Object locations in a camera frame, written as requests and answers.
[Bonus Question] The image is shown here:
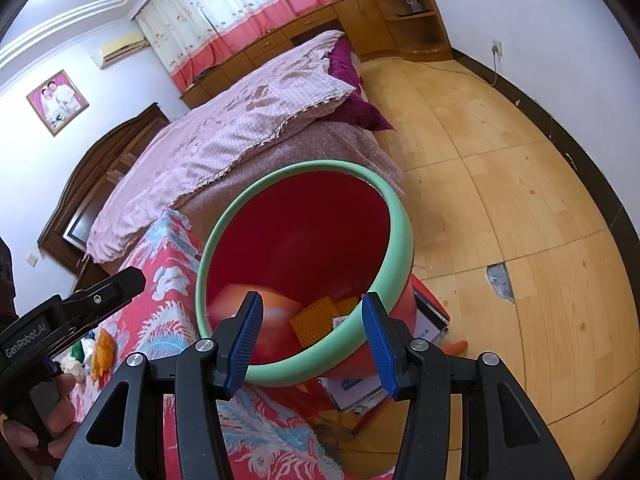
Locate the dark wooden headboard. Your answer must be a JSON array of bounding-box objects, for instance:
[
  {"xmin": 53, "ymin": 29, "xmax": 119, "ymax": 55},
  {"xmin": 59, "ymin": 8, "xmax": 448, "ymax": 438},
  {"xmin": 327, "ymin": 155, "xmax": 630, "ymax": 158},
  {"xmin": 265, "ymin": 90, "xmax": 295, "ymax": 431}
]
[{"xmin": 37, "ymin": 102, "xmax": 173, "ymax": 281}]

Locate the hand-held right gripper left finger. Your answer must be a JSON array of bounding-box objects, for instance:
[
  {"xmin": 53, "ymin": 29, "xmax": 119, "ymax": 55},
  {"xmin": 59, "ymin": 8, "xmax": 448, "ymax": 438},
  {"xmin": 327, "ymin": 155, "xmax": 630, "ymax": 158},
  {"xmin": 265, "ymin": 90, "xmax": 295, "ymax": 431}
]
[{"xmin": 52, "ymin": 291, "xmax": 265, "ymax": 480}]

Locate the red floral tablecloth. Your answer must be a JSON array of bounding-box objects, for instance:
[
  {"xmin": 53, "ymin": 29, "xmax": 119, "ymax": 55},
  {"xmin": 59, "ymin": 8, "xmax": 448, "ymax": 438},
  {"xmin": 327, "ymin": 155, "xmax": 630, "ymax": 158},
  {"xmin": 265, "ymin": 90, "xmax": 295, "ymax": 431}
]
[{"xmin": 67, "ymin": 210, "xmax": 396, "ymax": 480}]

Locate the purple cushion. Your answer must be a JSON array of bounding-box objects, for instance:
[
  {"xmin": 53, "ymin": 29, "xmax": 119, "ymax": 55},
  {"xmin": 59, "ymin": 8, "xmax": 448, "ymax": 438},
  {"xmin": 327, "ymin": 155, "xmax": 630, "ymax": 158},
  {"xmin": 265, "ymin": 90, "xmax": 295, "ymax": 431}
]
[{"xmin": 327, "ymin": 37, "xmax": 396, "ymax": 132}]

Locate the wall socket with cable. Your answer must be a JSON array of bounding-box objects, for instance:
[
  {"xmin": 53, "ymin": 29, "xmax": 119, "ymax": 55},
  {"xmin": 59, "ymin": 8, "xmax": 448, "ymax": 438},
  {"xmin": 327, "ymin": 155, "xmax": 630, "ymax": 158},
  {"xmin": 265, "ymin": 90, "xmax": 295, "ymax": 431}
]
[{"xmin": 400, "ymin": 40, "xmax": 503, "ymax": 88}]

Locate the framed wall photo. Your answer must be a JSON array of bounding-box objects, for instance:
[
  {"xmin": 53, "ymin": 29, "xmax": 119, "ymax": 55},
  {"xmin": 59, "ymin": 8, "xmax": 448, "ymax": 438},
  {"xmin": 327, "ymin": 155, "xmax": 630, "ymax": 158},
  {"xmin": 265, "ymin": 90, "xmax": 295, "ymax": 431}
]
[{"xmin": 26, "ymin": 70, "xmax": 90, "ymax": 137}]

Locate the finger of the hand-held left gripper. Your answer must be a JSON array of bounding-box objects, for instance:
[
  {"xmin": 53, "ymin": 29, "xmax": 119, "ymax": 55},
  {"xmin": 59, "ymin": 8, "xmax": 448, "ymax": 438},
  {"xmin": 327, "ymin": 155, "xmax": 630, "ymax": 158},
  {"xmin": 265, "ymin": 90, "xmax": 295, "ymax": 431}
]
[{"xmin": 65, "ymin": 266, "xmax": 147, "ymax": 320}]

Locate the yellow foam net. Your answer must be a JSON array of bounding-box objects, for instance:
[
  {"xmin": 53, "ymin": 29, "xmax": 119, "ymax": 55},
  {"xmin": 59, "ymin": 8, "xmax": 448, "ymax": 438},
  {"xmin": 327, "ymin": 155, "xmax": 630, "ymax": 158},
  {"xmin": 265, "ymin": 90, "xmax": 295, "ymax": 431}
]
[{"xmin": 289, "ymin": 296, "xmax": 341, "ymax": 348}]

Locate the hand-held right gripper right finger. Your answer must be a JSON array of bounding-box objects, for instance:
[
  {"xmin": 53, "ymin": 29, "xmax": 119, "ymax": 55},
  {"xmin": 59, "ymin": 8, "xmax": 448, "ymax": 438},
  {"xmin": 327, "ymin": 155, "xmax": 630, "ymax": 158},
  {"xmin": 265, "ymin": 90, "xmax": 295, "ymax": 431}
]
[{"xmin": 361, "ymin": 292, "xmax": 576, "ymax": 480}]

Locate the red bin with green rim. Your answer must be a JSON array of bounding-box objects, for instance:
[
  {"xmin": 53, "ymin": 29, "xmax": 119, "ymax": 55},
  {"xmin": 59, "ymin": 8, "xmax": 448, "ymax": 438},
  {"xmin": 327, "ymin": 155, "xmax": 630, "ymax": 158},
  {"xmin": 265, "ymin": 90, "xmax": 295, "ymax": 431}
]
[{"xmin": 196, "ymin": 160, "xmax": 416, "ymax": 387}]

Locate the white air conditioner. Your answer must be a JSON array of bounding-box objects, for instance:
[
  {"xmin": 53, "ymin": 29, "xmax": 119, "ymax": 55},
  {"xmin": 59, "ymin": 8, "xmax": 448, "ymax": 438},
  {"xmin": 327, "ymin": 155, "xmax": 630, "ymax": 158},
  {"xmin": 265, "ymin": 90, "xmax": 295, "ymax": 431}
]
[{"xmin": 96, "ymin": 32, "xmax": 149, "ymax": 69}]

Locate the long wooden cabinet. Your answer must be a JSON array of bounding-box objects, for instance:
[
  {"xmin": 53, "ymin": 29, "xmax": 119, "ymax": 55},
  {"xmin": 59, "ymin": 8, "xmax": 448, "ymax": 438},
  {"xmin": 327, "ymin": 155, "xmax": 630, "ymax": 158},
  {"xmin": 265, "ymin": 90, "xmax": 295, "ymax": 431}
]
[{"xmin": 180, "ymin": 0, "xmax": 453, "ymax": 110}]

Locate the cream and red curtain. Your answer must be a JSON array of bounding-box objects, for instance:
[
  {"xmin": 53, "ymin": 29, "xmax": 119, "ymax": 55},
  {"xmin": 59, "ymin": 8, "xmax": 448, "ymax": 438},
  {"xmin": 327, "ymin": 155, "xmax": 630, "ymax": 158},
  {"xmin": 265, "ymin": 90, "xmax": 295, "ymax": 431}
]
[{"xmin": 135, "ymin": 0, "xmax": 358, "ymax": 93}]

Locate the person's left hand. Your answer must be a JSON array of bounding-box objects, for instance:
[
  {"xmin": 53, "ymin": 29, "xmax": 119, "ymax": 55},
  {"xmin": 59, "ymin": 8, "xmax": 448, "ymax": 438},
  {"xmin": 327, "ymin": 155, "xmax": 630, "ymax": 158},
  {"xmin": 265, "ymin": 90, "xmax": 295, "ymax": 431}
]
[{"xmin": 0, "ymin": 372, "xmax": 77, "ymax": 480}]

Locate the bed with pink blanket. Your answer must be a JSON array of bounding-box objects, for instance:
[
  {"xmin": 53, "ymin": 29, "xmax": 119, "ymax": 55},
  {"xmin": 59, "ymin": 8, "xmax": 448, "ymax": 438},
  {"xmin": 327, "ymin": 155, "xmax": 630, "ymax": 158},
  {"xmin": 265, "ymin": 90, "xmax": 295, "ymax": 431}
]
[{"xmin": 86, "ymin": 30, "xmax": 405, "ymax": 266}]

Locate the bed with pink cover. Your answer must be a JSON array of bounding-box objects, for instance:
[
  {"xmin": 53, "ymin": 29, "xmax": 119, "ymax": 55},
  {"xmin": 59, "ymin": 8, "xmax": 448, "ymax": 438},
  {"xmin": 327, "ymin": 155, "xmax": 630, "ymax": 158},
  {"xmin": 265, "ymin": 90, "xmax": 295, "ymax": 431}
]
[{"xmin": 86, "ymin": 30, "xmax": 357, "ymax": 265}]

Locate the white printed cardboard box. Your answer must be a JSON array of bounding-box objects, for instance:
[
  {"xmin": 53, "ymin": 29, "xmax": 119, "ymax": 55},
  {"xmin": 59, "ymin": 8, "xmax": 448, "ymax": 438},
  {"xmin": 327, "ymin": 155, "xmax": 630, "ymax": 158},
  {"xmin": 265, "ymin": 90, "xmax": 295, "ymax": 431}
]
[
  {"xmin": 412, "ymin": 285, "xmax": 451, "ymax": 341},
  {"xmin": 320, "ymin": 370, "xmax": 396, "ymax": 413}
]

